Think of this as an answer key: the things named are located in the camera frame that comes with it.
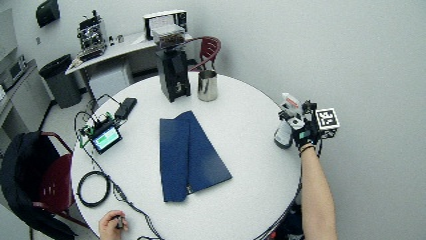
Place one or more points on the small black push-button switch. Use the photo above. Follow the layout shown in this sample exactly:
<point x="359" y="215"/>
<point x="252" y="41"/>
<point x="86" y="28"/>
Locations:
<point x="119" y="222"/>

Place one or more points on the white cube of black markers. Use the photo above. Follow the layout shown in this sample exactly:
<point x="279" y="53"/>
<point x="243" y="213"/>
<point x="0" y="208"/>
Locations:
<point x="328" y="118"/>

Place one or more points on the red chair with slotted back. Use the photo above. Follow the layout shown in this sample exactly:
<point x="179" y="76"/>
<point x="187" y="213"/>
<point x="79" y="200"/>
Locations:
<point x="55" y="181"/>

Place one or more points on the steel cup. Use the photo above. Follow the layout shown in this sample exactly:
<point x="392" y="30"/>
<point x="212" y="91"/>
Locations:
<point x="208" y="85"/>

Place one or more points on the dark blue folded cloth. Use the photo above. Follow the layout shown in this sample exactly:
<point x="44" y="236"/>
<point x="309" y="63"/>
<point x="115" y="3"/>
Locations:
<point x="191" y="156"/>

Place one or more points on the small screen with green display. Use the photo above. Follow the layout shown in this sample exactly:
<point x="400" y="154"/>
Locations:
<point x="106" y="138"/>

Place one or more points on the red chair with curved back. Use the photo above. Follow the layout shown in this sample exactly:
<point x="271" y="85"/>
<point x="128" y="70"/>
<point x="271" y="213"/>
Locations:
<point x="208" y="50"/>

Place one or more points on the black power pack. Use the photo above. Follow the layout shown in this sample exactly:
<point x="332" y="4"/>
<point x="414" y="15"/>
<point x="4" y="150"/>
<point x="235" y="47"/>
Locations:
<point x="126" y="108"/>

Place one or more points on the grey box with heat fins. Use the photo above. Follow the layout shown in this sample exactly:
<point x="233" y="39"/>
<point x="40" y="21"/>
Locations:
<point x="168" y="34"/>

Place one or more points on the white side desk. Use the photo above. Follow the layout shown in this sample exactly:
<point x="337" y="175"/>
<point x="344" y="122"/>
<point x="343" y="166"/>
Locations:
<point x="120" y="53"/>

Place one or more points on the dark grey waste bin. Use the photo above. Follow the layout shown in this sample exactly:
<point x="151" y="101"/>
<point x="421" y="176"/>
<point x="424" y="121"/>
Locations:
<point x="60" y="81"/>

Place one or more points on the grey counter with appliance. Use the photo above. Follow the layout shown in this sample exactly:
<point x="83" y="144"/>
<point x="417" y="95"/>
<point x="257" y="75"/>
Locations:
<point x="18" y="86"/>

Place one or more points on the black stand with camera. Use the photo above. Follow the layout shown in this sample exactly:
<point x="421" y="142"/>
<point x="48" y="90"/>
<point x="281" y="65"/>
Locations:
<point x="174" y="75"/>

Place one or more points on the white box with black frame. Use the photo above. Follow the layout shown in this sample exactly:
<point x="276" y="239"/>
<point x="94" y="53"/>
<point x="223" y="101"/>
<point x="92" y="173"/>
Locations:
<point x="166" y="19"/>

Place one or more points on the black machine with metal frame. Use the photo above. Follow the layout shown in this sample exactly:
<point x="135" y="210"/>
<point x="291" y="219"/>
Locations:
<point x="91" y="38"/>

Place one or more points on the black bag on wall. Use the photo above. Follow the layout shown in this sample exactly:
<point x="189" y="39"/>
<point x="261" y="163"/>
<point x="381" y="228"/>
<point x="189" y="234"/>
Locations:
<point x="47" y="12"/>

